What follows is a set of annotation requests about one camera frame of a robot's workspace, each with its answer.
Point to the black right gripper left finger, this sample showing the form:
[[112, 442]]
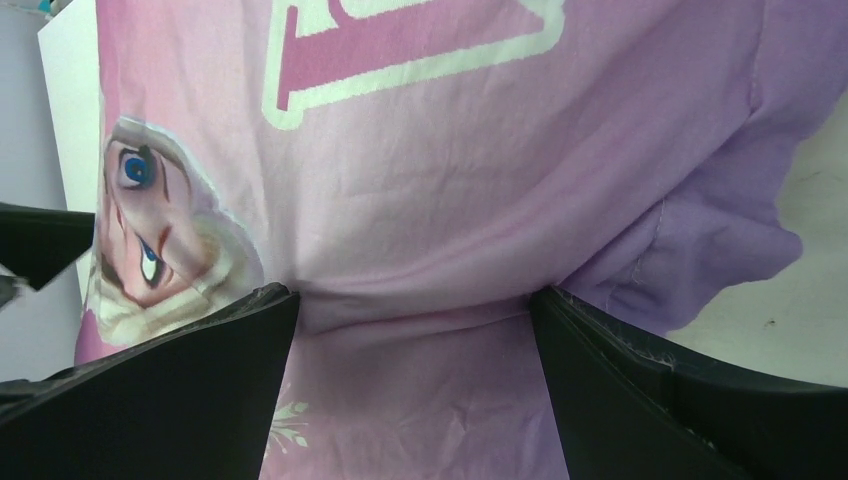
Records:
[[195, 403]]

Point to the purple Elsa print pillowcase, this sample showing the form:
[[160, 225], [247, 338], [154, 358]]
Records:
[[416, 169]]

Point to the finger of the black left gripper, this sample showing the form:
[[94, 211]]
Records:
[[37, 245]]

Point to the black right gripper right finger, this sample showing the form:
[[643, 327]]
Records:
[[629, 404]]

